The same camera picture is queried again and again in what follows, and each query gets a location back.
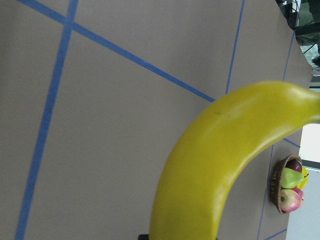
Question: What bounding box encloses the red apple upper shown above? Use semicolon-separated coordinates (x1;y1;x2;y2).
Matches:
279;188;304;213

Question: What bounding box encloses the woven wicker basket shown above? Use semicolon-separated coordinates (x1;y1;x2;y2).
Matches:
268;154;302;215

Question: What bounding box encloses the red yellow mango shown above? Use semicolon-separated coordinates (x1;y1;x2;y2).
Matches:
285;159;303;173

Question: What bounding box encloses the green yellow pear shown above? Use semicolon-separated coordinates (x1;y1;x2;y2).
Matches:
280;167;305;189

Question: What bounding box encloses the yellow banana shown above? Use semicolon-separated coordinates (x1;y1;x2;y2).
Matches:
149;81;320;240

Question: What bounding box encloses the red apple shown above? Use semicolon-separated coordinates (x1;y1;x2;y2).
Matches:
292;187;304;201
279;188;304;213

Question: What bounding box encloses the red apple lower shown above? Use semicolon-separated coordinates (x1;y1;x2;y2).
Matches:
292;187;304;201

